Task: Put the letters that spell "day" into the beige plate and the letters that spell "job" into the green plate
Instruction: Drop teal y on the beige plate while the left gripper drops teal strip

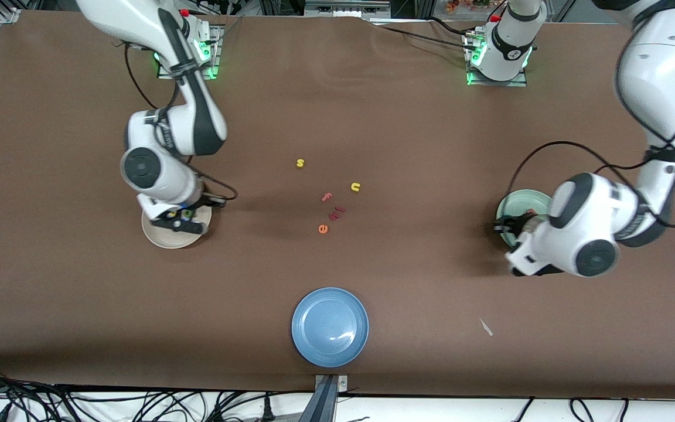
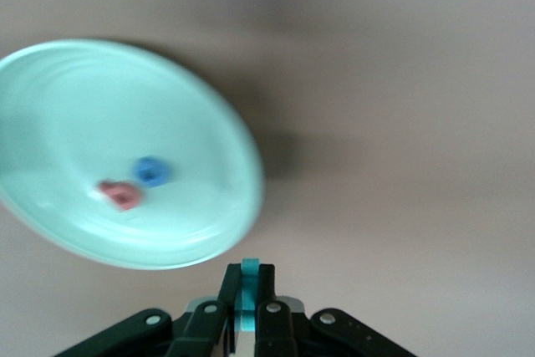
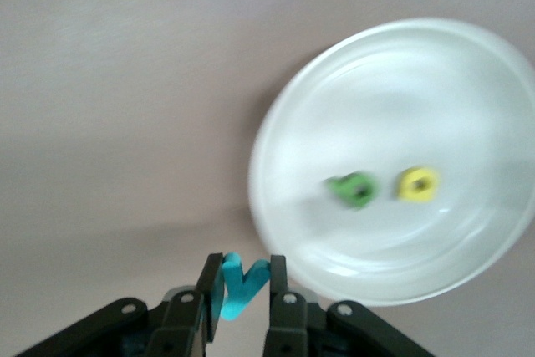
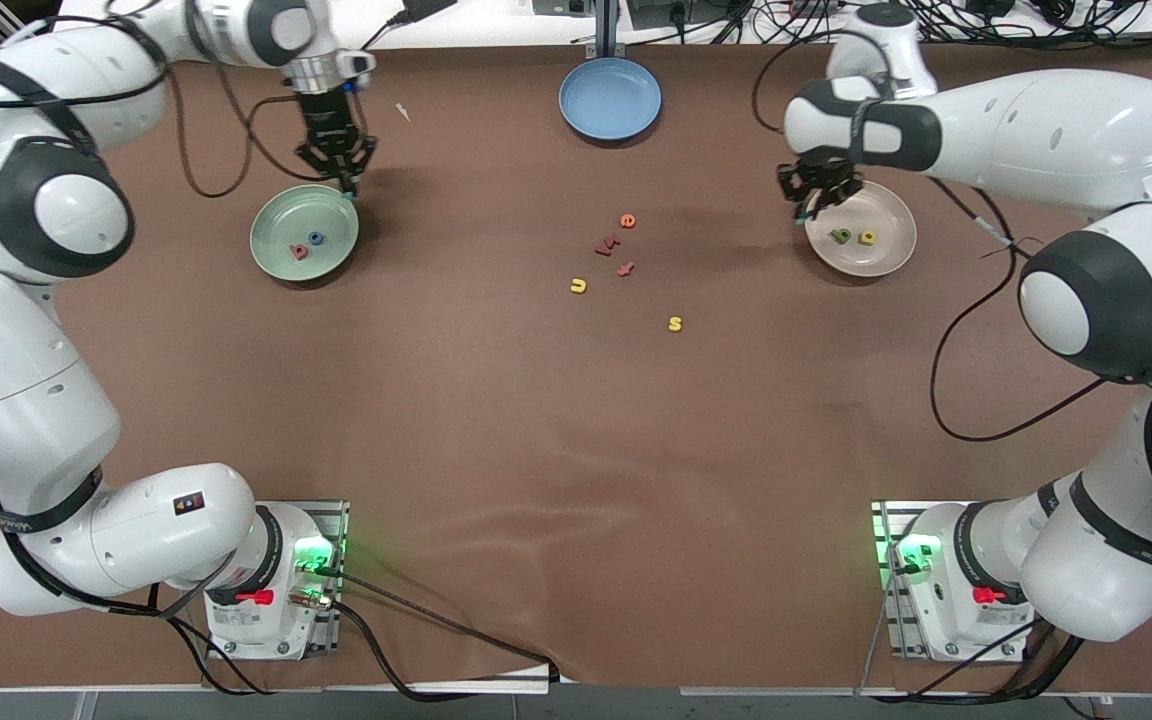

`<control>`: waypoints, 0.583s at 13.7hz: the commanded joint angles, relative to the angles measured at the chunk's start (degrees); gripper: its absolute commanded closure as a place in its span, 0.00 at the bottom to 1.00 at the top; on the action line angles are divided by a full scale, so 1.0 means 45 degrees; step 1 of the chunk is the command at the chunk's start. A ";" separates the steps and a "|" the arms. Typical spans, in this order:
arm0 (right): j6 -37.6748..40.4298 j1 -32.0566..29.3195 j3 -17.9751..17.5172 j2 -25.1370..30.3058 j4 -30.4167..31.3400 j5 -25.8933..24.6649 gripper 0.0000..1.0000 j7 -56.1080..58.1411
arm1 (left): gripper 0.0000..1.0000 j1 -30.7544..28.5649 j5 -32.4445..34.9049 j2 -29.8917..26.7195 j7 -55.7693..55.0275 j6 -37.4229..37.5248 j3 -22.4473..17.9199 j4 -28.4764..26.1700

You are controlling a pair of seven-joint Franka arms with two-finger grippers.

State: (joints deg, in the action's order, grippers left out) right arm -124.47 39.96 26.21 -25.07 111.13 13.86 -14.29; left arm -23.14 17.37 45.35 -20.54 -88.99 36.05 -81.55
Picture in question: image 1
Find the black power plug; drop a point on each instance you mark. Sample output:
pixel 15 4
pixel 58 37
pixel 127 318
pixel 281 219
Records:
pixel 268 410

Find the blue plate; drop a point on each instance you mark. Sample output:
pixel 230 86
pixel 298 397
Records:
pixel 330 327

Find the pale green plate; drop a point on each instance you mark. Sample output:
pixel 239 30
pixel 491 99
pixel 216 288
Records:
pixel 519 202

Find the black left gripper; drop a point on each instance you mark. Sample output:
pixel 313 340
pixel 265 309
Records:
pixel 514 225

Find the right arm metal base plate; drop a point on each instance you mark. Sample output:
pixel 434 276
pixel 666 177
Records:
pixel 215 58

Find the orange artificial flowers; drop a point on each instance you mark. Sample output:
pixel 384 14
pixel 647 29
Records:
pixel 466 4

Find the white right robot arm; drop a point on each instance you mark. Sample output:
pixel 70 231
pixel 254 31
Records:
pixel 144 167

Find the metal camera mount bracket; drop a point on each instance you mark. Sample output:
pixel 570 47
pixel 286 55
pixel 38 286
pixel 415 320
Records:
pixel 329 398

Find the dark red letter k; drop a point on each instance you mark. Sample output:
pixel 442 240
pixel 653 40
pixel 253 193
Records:
pixel 334 215

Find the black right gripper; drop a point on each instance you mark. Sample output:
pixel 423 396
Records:
pixel 199 204

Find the beige brown plate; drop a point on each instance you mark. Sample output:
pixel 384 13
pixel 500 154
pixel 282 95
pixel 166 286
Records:
pixel 167 241

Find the white paper scrap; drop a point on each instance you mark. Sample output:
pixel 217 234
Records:
pixel 486 327

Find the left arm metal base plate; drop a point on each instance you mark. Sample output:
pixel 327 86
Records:
pixel 498 83

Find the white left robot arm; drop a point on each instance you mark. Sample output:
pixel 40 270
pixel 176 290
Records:
pixel 583 246

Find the brown table cover sheet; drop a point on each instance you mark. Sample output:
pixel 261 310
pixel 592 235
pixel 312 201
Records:
pixel 337 117

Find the grey metal box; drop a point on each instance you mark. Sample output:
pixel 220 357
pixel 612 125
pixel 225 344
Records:
pixel 346 7

